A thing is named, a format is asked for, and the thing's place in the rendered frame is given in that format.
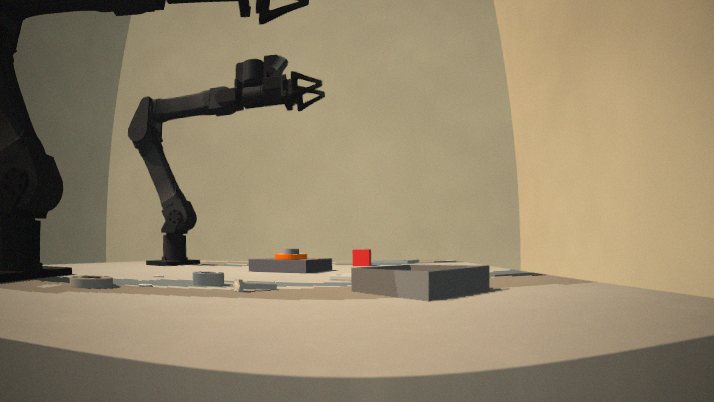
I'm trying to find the red cube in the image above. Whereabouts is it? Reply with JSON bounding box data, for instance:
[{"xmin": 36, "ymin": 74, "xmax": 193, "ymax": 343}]
[{"xmin": 353, "ymin": 249, "xmax": 371, "ymax": 266}]

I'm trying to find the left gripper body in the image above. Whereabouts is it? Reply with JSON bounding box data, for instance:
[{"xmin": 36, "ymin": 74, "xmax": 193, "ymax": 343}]
[{"xmin": 261, "ymin": 74, "xmax": 297, "ymax": 111}]

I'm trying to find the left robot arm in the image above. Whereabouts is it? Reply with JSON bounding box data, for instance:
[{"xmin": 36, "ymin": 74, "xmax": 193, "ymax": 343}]
[{"xmin": 128, "ymin": 55, "xmax": 288, "ymax": 266}]

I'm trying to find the grey hex-head bolt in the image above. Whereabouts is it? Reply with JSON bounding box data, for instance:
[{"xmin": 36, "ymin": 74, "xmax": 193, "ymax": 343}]
[{"xmin": 233, "ymin": 279, "xmax": 277, "ymax": 292}]

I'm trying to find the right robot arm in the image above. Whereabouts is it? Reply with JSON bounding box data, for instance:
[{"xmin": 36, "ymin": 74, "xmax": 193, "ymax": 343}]
[{"xmin": 0, "ymin": 0, "xmax": 202, "ymax": 283}]

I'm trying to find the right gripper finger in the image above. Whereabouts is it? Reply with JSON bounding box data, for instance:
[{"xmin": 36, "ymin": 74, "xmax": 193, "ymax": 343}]
[{"xmin": 259, "ymin": 0, "xmax": 309, "ymax": 24}]

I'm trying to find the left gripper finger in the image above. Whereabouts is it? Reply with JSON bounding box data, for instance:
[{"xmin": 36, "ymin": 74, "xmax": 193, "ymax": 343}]
[
  {"xmin": 297, "ymin": 86, "xmax": 325, "ymax": 111},
  {"xmin": 290, "ymin": 71, "xmax": 322, "ymax": 99}
]

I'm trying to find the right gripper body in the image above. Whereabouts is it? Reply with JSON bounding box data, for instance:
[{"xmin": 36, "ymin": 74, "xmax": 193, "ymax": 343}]
[{"xmin": 202, "ymin": 0, "xmax": 260, "ymax": 17}]

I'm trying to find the cream round plate with orange rim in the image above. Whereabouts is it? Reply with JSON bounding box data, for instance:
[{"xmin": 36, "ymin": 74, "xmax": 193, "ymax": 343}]
[{"xmin": 275, "ymin": 254, "xmax": 307, "ymax": 259}]

